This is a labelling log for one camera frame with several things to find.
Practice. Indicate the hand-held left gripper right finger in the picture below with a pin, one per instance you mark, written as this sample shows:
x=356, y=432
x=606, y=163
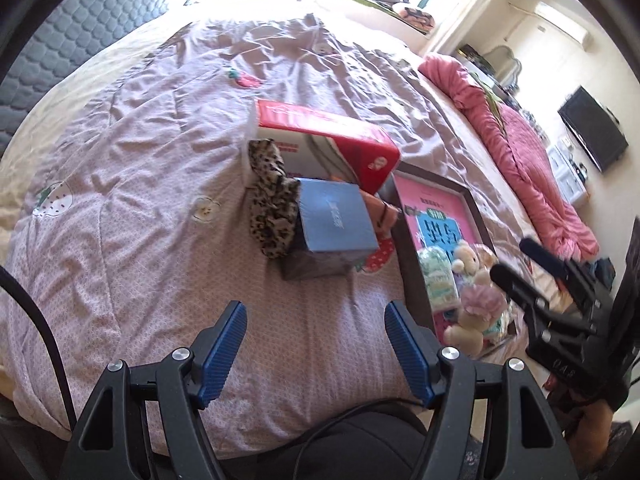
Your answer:
x=407, y=355

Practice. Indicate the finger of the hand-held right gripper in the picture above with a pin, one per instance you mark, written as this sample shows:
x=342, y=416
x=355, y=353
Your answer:
x=515, y=285
x=542, y=257

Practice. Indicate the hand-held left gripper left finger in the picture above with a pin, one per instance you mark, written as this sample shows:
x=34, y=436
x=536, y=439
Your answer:
x=222, y=350

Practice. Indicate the cream plush lamb toy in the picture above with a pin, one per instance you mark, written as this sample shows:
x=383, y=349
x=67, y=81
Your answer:
x=470, y=260

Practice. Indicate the cream plush toy pink ruffle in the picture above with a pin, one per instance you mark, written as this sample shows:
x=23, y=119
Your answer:
x=472, y=320

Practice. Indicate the green patterned tissue packet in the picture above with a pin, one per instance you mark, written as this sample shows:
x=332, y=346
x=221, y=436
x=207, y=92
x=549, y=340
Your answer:
x=437, y=275

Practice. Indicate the brown cardboard tray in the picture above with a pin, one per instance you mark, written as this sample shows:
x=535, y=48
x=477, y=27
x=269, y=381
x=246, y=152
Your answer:
x=406, y=255

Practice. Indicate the person's right hand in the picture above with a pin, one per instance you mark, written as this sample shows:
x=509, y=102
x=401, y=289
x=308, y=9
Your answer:
x=592, y=425

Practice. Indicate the white dresser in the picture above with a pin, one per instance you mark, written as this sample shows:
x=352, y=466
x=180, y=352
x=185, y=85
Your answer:
x=567, y=175

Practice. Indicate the person's black trouser leg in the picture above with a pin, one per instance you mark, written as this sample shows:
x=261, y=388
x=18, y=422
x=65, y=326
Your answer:
x=360, y=440

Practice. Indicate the pink quilt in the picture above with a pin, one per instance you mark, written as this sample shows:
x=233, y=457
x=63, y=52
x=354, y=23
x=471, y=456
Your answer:
x=525, y=160

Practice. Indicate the pink book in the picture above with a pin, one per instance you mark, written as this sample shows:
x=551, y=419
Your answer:
x=440, y=200

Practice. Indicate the black television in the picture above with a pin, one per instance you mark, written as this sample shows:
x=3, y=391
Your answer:
x=595, y=130

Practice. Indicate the dark blue box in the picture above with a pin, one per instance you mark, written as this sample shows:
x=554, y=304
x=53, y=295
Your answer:
x=332, y=220

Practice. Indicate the leopard print scrunchie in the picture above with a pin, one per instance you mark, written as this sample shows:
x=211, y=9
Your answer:
x=272, y=200

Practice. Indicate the green cloth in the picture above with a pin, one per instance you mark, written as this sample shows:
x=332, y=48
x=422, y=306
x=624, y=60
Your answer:
x=487, y=95

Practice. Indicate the vanity mirror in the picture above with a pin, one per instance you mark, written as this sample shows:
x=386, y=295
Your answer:
x=502, y=65

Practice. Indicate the white air conditioner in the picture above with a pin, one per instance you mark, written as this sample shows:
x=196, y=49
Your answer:
x=560, y=22

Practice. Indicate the red tissue box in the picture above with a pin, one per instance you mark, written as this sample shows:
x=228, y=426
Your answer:
x=325, y=130

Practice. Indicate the cream curtain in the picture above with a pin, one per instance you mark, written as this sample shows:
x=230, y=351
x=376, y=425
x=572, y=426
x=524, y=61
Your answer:
x=465, y=5

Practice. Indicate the patterned blanket on windowsill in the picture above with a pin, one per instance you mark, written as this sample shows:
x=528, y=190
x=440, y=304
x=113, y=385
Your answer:
x=415, y=15

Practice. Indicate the grey quilted headboard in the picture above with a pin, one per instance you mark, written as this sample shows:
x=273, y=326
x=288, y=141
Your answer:
x=75, y=25

